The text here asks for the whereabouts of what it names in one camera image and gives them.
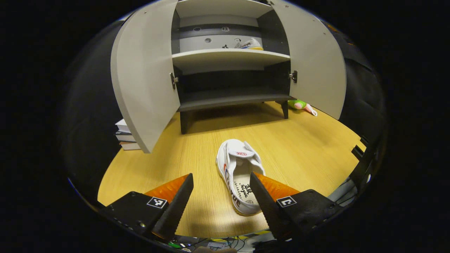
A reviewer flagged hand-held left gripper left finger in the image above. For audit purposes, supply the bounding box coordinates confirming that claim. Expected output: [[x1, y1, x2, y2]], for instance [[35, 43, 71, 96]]
[[100, 173, 194, 242]]

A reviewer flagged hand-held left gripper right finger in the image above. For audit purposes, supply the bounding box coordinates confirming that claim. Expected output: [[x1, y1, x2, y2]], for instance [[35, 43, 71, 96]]
[[249, 171, 343, 242]]

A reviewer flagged white shoe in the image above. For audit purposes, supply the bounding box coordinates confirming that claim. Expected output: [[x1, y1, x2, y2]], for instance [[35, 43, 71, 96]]
[[216, 139, 266, 216], [234, 38, 264, 51]]

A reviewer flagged grey cabinet door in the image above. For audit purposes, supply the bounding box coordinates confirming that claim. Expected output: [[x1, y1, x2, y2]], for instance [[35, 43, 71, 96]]
[[271, 0, 347, 121], [110, 0, 181, 154]]

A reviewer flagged green pink toy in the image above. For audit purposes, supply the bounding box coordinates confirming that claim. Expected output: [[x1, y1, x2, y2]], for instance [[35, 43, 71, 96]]
[[288, 99, 318, 117]]

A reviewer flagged black backdrop cloth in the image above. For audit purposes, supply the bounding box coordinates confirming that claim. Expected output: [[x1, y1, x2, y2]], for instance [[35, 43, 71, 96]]
[[60, 18, 387, 208]]

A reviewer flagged tangle of cables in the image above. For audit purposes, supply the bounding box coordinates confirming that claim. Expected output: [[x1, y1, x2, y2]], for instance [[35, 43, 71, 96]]
[[169, 230, 271, 253]]

